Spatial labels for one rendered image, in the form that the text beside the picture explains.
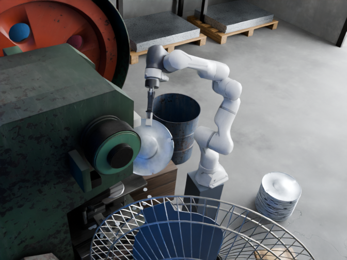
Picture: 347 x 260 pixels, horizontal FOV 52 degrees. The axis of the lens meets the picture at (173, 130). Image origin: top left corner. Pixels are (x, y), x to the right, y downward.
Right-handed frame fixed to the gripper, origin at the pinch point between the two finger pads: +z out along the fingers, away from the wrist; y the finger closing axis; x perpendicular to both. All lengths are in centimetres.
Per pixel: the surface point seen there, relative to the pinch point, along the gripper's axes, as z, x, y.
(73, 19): -38, -35, 29
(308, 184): 30, 132, -119
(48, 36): -28, -44, 30
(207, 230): 36, 21, 96
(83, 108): 6, -17, 67
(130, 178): 31.2, -7.0, -5.7
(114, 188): 36.4, -14.2, 0.4
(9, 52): -16, -53, 47
